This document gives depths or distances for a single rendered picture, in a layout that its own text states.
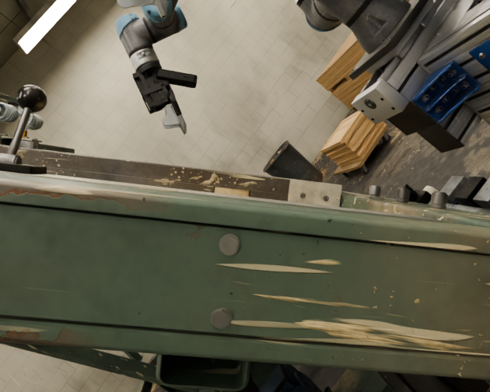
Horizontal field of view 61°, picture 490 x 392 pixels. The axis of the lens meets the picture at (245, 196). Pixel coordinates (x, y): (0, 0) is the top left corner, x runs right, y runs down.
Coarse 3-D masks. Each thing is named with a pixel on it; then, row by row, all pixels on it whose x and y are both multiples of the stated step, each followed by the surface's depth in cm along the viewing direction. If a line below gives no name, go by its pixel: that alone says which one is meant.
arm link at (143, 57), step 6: (150, 48) 118; (132, 54) 117; (138, 54) 116; (144, 54) 116; (150, 54) 117; (132, 60) 118; (138, 60) 116; (144, 60) 116; (150, 60) 117; (156, 60) 118; (138, 66) 117
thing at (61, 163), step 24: (48, 168) 92; (72, 168) 93; (96, 168) 93; (120, 168) 94; (144, 168) 94; (168, 168) 95; (192, 168) 95; (264, 192) 97; (288, 192) 97; (312, 192) 97; (336, 192) 98
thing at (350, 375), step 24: (144, 384) 221; (264, 384) 163; (288, 384) 152; (312, 384) 160; (336, 384) 166; (360, 384) 153; (384, 384) 142; (408, 384) 52; (432, 384) 71; (456, 384) 95; (480, 384) 96
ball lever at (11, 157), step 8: (24, 88) 56; (32, 88) 57; (40, 88) 58; (16, 96) 57; (24, 96) 56; (32, 96) 56; (40, 96) 57; (24, 104) 57; (32, 104) 57; (40, 104) 57; (24, 112) 56; (32, 112) 58; (24, 120) 56; (16, 128) 55; (24, 128) 56; (16, 136) 55; (16, 144) 54; (8, 152) 53; (0, 160) 52; (8, 160) 52; (16, 160) 53
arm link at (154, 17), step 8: (168, 0) 102; (176, 0) 106; (144, 8) 102; (152, 8) 102; (168, 8) 103; (152, 16) 103; (160, 16) 103; (168, 16) 106; (152, 24) 111; (160, 24) 109; (168, 24) 111
